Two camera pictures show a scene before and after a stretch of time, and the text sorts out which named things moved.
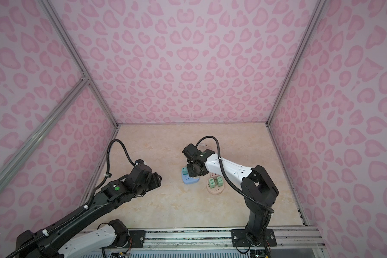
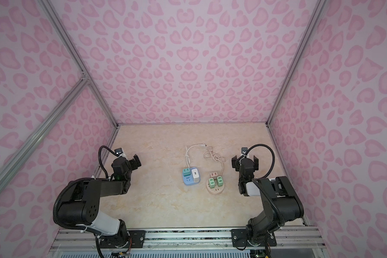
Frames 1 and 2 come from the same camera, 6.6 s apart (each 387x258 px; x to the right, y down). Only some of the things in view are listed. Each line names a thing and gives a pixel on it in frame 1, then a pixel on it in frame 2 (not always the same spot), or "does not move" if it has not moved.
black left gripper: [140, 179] to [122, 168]
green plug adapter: [212, 183] does not move
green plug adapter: [220, 181] does not move
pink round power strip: [216, 190] does not move
